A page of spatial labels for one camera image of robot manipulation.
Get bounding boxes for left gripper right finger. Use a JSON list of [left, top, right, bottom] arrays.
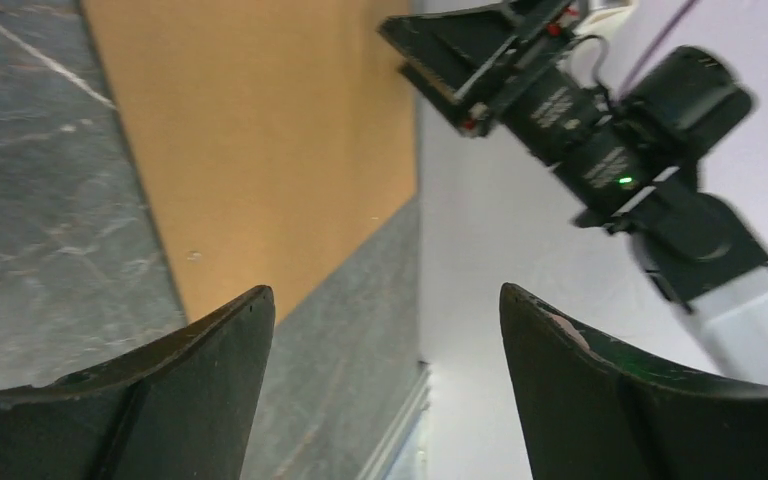
[[499, 283, 768, 480]]

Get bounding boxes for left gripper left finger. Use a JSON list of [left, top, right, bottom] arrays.
[[0, 286, 275, 480]]

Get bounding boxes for aluminium rail frame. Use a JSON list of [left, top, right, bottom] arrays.
[[356, 362, 431, 480]]

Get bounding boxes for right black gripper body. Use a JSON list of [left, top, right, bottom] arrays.
[[400, 1, 590, 137]]

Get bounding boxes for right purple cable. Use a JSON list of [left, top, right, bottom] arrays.
[[617, 0, 703, 101]]

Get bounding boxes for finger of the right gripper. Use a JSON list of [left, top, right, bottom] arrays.
[[378, 1, 524, 100]]

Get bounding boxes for brown backing board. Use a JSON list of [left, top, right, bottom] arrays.
[[83, 1, 416, 321]]

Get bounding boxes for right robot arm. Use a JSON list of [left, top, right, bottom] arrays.
[[378, 0, 768, 385]]

